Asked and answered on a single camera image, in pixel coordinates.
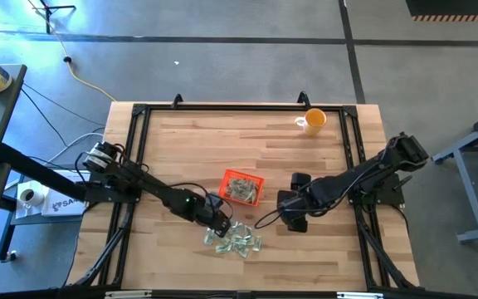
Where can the silver metal bracket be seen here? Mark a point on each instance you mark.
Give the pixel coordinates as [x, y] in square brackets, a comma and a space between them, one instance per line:
[359, 295]
[129, 295]

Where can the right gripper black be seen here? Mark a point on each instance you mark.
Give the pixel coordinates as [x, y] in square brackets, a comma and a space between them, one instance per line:
[297, 204]

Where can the white printed box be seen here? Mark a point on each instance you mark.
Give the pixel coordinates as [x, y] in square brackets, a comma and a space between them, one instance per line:
[62, 205]

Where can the black diagonal beam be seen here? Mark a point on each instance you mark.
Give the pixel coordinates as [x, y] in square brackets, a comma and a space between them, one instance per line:
[35, 170]

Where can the grey metal cart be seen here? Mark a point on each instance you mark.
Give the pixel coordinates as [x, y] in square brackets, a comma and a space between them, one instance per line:
[465, 187]

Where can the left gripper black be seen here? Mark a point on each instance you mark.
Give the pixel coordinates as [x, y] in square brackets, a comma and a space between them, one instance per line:
[210, 217]

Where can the orange plastic basket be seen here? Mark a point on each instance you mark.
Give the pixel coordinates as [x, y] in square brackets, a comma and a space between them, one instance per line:
[222, 189]

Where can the black tripod stand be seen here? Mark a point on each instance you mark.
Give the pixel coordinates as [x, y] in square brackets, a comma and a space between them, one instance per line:
[48, 16]

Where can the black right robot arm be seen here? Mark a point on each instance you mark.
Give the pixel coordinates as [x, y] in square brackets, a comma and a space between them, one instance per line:
[367, 170]

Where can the white paper napkin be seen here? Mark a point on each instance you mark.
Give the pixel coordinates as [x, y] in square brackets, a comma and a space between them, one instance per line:
[21, 214]

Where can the white tape roll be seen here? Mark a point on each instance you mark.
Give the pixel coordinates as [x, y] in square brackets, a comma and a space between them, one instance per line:
[29, 197]

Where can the black mat hazard stripe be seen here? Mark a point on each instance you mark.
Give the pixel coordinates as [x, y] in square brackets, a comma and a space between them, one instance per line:
[455, 8]

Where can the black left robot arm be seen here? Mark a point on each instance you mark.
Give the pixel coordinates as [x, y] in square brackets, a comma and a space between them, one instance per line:
[147, 184]

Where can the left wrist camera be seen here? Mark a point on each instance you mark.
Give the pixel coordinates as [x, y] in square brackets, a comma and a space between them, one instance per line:
[216, 200]

